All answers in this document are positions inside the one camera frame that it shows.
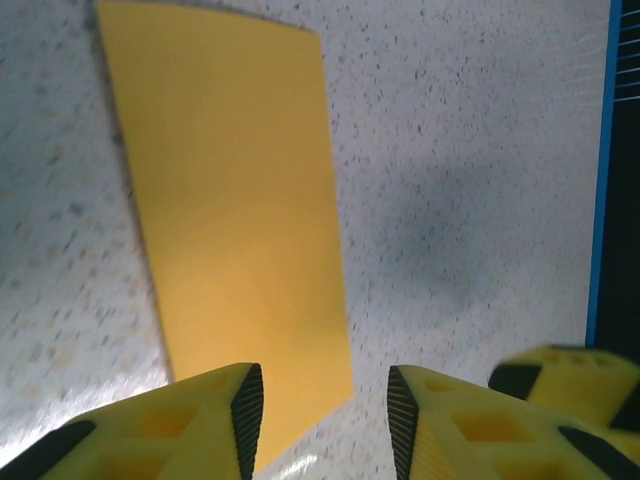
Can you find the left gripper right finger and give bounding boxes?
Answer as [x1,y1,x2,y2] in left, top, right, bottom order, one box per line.
[386,364,640,480]

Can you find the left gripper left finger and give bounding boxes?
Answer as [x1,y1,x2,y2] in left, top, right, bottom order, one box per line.
[14,362,264,480]

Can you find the yellow cloth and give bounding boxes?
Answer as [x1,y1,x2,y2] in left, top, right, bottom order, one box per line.
[95,0,356,474]

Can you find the blue table edge trim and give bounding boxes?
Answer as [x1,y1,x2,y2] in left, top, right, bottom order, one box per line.
[585,0,627,349]

